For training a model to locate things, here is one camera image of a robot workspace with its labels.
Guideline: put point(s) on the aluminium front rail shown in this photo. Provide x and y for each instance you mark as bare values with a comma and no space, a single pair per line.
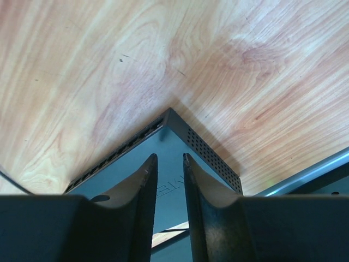
309,174

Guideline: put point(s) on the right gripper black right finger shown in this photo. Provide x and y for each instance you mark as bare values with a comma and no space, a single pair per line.
226,226

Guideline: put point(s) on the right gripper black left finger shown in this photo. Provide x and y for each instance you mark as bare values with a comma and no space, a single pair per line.
114,226

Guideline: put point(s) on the black network switch box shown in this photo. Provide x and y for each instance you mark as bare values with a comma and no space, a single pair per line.
169,137

